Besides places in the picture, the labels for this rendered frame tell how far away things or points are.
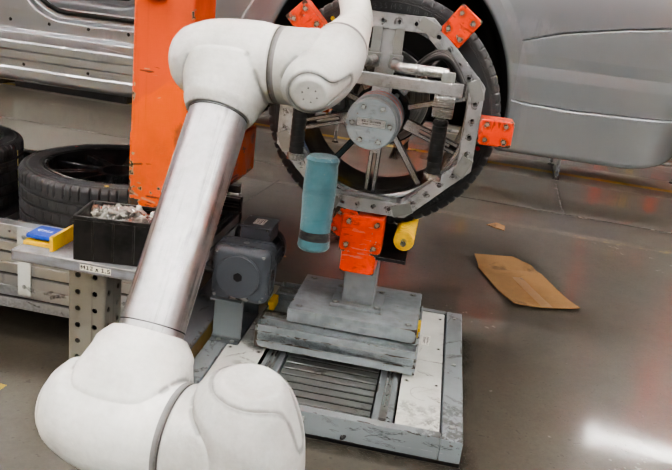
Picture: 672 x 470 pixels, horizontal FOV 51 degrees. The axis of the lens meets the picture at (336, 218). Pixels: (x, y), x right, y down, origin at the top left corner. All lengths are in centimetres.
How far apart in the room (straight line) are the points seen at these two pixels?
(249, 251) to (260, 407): 118
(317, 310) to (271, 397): 123
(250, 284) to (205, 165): 101
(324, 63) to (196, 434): 58
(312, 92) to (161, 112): 83
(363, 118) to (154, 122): 55
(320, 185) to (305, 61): 74
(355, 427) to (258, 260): 55
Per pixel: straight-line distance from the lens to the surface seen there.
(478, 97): 188
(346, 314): 216
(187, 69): 121
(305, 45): 116
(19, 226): 227
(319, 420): 195
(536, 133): 228
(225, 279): 212
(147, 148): 192
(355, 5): 138
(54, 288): 228
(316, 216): 185
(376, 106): 175
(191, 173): 112
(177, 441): 99
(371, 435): 195
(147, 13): 188
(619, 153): 233
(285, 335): 216
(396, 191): 204
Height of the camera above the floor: 113
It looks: 17 degrees down
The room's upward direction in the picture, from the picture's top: 7 degrees clockwise
